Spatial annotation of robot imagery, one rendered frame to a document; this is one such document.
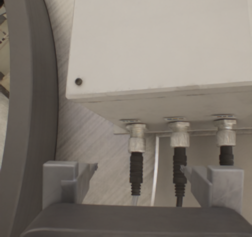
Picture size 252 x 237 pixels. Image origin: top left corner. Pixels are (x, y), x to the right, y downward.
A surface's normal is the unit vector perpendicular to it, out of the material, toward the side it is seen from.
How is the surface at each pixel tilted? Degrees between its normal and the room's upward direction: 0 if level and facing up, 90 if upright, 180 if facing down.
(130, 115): 132
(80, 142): 90
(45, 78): 35
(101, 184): 90
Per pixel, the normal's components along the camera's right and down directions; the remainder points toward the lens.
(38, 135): 0.94, -0.03
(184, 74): -0.34, -0.25
